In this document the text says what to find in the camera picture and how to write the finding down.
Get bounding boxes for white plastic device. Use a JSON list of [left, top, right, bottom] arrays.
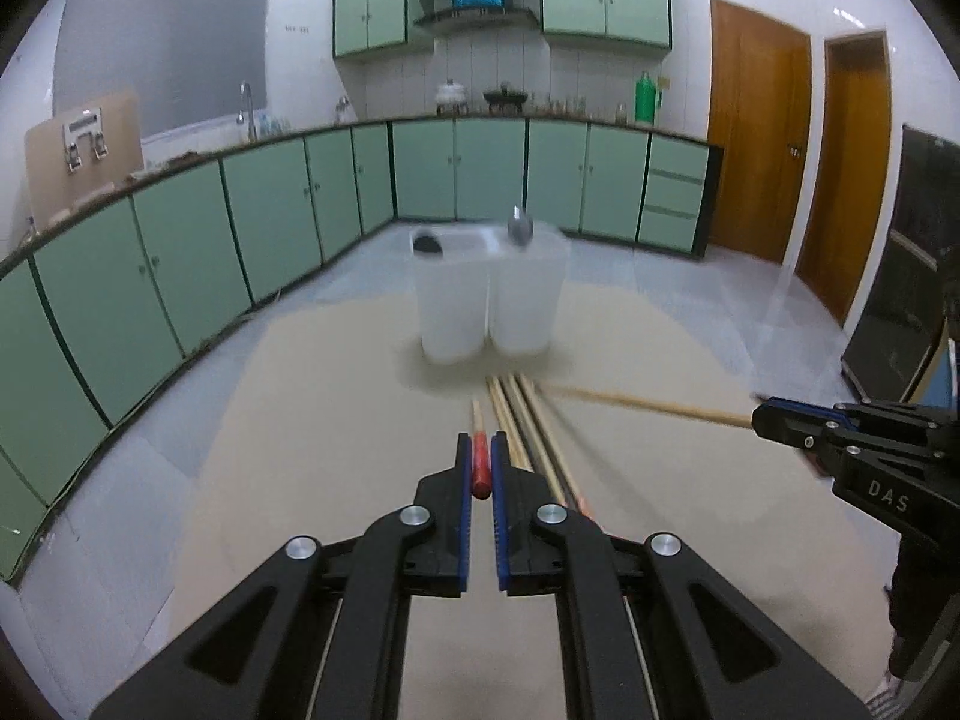
[[62, 111, 107, 175]]

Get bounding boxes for green base cabinets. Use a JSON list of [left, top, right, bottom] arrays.
[[0, 118, 725, 582]]

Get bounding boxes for row of glass jars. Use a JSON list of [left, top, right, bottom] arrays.
[[536, 94, 631, 125]]

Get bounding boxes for white plastic utensil holder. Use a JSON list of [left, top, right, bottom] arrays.
[[409, 223, 569, 367]]

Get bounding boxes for black range hood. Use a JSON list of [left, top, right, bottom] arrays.
[[411, 6, 542, 35]]

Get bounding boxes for metal faucet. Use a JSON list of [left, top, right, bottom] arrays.
[[236, 82, 260, 143]]

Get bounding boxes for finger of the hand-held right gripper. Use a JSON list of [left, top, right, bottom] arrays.
[[752, 399, 848, 452]]

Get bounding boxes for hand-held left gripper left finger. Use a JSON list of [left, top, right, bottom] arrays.
[[90, 433, 475, 720]]

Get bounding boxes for cardboard sheet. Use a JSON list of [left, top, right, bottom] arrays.
[[24, 88, 145, 200]]

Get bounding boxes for black wok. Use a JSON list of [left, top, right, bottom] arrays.
[[484, 82, 530, 115]]

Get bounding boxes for red-tipped wooden chopstick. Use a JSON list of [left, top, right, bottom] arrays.
[[514, 373, 599, 520], [523, 376, 560, 428], [470, 397, 493, 500]]

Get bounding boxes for wooden door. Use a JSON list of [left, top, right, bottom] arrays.
[[707, 0, 813, 265], [795, 30, 893, 323]]

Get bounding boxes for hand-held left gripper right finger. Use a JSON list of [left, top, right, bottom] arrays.
[[491, 433, 875, 720]]

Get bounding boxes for black-tipped chopstick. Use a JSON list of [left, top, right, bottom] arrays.
[[501, 375, 582, 511]]

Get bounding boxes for black panel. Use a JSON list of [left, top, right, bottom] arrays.
[[840, 124, 960, 406]]

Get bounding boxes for green thermos flask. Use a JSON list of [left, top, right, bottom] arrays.
[[634, 71, 665, 125]]

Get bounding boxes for grey window blind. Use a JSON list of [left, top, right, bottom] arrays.
[[54, 0, 272, 137]]

